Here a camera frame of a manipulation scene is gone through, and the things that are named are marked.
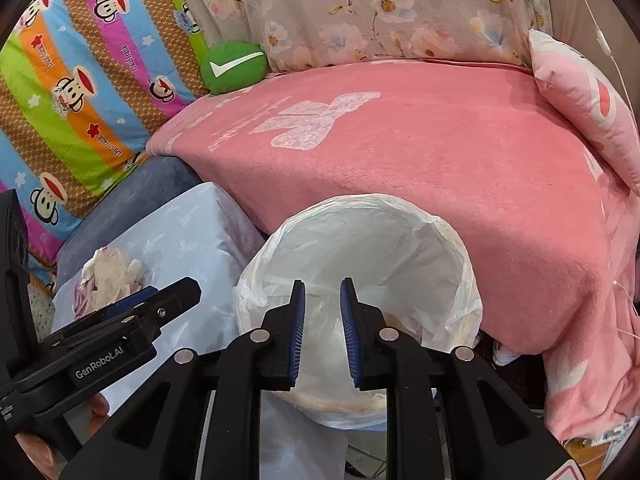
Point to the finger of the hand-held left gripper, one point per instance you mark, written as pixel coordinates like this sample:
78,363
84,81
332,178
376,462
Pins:
172,300
135,297

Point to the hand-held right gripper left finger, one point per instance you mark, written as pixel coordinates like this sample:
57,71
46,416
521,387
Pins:
298,335

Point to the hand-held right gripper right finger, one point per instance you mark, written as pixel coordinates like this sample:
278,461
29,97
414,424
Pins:
347,335

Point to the white pink tissue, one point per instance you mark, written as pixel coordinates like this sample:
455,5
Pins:
112,272

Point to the bin with white plastic bag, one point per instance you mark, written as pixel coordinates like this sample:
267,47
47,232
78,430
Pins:
370,240

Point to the person's left hand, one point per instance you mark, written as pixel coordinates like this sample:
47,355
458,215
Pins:
40,455

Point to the light blue table cover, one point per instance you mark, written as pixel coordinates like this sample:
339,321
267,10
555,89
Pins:
200,240

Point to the blue grey cushion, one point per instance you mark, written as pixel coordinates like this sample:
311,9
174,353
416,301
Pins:
130,190

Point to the pink blanket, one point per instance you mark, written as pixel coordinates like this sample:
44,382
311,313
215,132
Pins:
425,170

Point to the colourful striped monkey blanket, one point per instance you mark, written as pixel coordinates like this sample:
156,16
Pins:
75,110

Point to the green round cushion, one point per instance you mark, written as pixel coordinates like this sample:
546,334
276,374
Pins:
232,67

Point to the grey floral cloth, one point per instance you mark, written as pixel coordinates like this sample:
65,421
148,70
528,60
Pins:
375,10

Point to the pink printed pillow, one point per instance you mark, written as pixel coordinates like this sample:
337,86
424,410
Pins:
580,90

